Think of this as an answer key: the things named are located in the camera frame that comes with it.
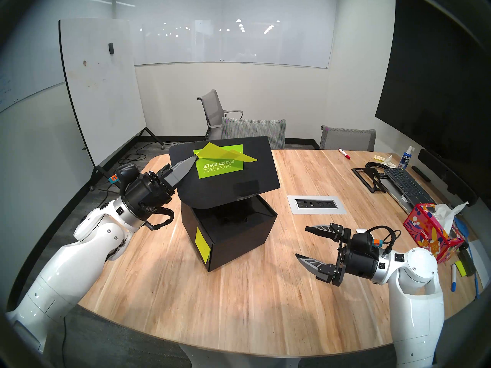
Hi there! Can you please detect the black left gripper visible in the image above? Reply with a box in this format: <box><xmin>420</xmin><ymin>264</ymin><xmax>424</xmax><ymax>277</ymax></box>
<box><xmin>125</xmin><ymin>155</ymin><xmax>200</xmax><ymax>221</ymax></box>

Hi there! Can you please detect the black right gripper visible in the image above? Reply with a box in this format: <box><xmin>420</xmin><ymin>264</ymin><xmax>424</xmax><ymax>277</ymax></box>
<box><xmin>295</xmin><ymin>223</ymin><xmax>381</xmax><ymax>287</ymax></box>

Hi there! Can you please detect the black cardboard box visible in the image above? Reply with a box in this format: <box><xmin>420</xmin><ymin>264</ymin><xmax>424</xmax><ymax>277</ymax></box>
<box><xmin>169</xmin><ymin>136</ymin><xmax>280</xmax><ymax>273</ymax></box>

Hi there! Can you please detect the red floral tissue box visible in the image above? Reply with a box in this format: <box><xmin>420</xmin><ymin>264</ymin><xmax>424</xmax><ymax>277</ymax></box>
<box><xmin>403</xmin><ymin>203</ymin><xmax>465</xmax><ymax>266</ymax></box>

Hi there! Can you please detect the silver table power outlet panel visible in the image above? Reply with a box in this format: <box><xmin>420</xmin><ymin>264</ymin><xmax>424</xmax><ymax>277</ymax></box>
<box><xmin>288</xmin><ymin>195</ymin><xmax>347</xmax><ymax>215</ymax></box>

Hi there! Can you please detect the neon yellow sticky note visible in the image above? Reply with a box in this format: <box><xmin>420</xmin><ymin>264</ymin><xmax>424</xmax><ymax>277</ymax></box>
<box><xmin>194</xmin><ymin>142</ymin><xmax>259</xmax><ymax>163</ymax></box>

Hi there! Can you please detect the grey office chair with armrests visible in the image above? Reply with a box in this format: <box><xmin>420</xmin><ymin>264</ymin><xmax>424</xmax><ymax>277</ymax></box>
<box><xmin>197</xmin><ymin>89</ymin><xmax>244</xmax><ymax>141</ymax></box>

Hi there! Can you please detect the large neon yellow sticky sheet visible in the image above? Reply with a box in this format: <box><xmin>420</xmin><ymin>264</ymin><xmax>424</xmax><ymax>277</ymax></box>
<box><xmin>195</xmin><ymin>226</ymin><xmax>211</xmax><ymax>264</ymax></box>

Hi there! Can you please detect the black folding laptop stand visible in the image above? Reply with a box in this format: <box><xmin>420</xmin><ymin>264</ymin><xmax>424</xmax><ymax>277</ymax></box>
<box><xmin>351</xmin><ymin>166</ymin><xmax>388</xmax><ymax>194</ymax></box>

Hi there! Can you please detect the silver keyboard tray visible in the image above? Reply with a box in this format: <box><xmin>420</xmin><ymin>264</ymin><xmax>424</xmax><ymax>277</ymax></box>
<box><xmin>380</xmin><ymin>177</ymin><xmax>436</xmax><ymax>214</ymax></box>

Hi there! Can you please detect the grey mesh office chair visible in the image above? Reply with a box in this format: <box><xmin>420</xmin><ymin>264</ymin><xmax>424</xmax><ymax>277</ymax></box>
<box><xmin>319</xmin><ymin>125</ymin><xmax>377</xmax><ymax>151</ymax></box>
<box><xmin>221</xmin><ymin>117</ymin><xmax>287</xmax><ymax>151</ymax></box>

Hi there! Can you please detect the mobile whiteboard on stand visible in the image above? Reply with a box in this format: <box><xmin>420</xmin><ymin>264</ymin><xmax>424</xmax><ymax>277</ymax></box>
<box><xmin>58</xmin><ymin>18</ymin><xmax>165</xmax><ymax>191</ymax></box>

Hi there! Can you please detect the black keyboard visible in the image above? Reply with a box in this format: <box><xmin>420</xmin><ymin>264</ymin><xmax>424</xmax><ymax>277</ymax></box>
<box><xmin>384</xmin><ymin>167</ymin><xmax>436</xmax><ymax>205</ymax></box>

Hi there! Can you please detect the whiteboard cleaner spray bottle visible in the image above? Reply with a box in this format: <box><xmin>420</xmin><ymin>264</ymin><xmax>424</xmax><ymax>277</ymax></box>
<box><xmin>398</xmin><ymin>146</ymin><xmax>415</xmax><ymax>169</ymax></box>

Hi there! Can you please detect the white tissue sheet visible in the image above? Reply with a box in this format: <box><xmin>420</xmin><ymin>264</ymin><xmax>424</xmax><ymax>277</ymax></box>
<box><xmin>433</xmin><ymin>201</ymin><xmax>470</xmax><ymax>233</ymax></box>

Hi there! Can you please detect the blue plastic swatter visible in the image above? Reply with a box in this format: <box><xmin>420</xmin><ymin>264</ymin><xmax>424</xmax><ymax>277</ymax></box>
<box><xmin>456</xmin><ymin>217</ymin><xmax>481</xmax><ymax>299</ymax></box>

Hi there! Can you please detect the black felt board eraser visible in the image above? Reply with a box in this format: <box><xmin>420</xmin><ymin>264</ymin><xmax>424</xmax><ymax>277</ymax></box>
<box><xmin>458</xmin><ymin>248</ymin><xmax>477</xmax><ymax>276</ymax></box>

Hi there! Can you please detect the black video conference bar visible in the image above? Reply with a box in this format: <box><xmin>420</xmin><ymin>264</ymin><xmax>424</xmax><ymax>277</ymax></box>
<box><xmin>417</xmin><ymin>149</ymin><xmax>478</xmax><ymax>207</ymax></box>

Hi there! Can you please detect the white paper sheet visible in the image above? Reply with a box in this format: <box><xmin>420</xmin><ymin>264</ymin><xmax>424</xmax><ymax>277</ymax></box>
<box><xmin>470</xmin><ymin>241</ymin><xmax>491</xmax><ymax>287</ymax></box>

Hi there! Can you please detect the black floor cable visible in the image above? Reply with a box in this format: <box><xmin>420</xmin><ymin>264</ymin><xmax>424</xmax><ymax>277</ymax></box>
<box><xmin>82</xmin><ymin>140</ymin><xmax>208</xmax><ymax>218</ymax></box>

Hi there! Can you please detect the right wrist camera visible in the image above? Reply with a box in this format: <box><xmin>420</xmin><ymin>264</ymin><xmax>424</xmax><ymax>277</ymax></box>
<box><xmin>353</xmin><ymin>231</ymin><xmax>384</xmax><ymax>250</ymax></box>

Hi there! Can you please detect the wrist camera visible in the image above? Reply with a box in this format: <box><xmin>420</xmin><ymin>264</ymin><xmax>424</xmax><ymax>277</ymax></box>
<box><xmin>353</xmin><ymin>231</ymin><xmax>384</xmax><ymax>250</ymax></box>
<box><xmin>108</xmin><ymin>163</ymin><xmax>140</xmax><ymax>187</ymax></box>

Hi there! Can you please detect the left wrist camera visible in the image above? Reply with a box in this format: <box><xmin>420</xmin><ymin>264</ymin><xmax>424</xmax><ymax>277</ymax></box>
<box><xmin>108</xmin><ymin>163</ymin><xmax>140</xmax><ymax>187</ymax></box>

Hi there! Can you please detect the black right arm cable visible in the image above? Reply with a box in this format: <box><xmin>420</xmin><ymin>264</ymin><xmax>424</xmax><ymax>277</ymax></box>
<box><xmin>368</xmin><ymin>225</ymin><xmax>401</xmax><ymax>256</ymax></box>

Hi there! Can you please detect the large wall glass whiteboard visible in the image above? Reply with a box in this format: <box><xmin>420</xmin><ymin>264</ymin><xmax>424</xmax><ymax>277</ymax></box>
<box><xmin>115</xmin><ymin>0</ymin><xmax>338</xmax><ymax>69</ymax></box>

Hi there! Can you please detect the large black wall screen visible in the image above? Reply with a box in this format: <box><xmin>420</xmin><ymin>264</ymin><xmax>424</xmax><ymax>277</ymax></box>
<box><xmin>375</xmin><ymin>0</ymin><xmax>491</xmax><ymax>180</ymax></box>

